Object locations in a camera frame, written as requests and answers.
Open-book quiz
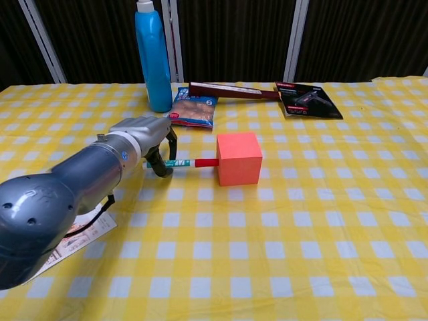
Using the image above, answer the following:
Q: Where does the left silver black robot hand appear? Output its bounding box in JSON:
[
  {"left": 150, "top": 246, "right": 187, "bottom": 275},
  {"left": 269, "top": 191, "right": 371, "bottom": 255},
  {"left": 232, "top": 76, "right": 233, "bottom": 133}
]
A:
[{"left": 108, "top": 115, "right": 178, "bottom": 178}]

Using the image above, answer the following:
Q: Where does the red capped green white marker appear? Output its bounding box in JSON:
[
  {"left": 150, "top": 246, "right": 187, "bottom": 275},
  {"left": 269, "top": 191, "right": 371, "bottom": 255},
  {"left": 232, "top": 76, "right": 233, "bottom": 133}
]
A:
[{"left": 142, "top": 158, "right": 220, "bottom": 170}]

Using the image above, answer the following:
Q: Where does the orange cube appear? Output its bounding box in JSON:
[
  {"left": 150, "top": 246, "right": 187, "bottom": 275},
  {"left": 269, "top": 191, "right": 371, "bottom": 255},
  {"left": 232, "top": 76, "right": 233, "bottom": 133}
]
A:
[{"left": 216, "top": 132, "right": 263, "bottom": 187}]

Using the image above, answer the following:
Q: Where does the blue snack bag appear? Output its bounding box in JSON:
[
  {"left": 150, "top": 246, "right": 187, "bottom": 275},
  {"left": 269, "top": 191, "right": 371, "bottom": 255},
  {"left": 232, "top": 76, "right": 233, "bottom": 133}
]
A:
[{"left": 165, "top": 87, "right": 215, "bottom": 130}]

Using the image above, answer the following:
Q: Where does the blue detergent bottle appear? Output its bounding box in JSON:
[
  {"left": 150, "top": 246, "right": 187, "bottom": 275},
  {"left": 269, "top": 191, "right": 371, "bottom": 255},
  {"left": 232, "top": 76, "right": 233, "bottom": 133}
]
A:
[{"left": 134, "top": 0, "right": 173, "bottom": 114}]

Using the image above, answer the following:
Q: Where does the dark red long box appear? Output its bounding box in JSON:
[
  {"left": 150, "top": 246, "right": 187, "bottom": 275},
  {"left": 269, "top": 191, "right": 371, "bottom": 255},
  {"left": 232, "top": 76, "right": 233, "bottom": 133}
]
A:
[{"left": 188, "top": 82, "right": 282, "bottom": 101}]

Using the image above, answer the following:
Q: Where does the white illustrated postcard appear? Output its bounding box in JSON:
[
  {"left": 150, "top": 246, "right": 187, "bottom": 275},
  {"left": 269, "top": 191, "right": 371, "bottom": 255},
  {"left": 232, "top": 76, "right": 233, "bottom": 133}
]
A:
[{"left": 31, "top": 203, "right": 118, "bottom": 278}]

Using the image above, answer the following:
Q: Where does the black glue gun package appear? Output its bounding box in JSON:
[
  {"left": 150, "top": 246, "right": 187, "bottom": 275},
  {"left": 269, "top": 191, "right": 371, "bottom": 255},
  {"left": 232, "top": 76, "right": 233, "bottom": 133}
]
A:
[{"left": 275, "top": 82, "right": 344, "bottom": 120}]

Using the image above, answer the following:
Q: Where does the yellow white checkered tablecloth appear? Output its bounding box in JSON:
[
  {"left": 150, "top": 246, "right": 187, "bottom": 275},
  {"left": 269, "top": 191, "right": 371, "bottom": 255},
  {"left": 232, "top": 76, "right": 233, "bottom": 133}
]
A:
[{"left": 0, "top": 76, "right": 428, "bottom": 321}]

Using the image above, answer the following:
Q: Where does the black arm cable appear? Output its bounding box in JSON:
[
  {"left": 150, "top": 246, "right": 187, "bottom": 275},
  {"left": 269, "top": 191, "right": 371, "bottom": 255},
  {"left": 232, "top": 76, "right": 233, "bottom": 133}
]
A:
[{"left": 63, "top": 193, "right": 116, "bottom": 238}]

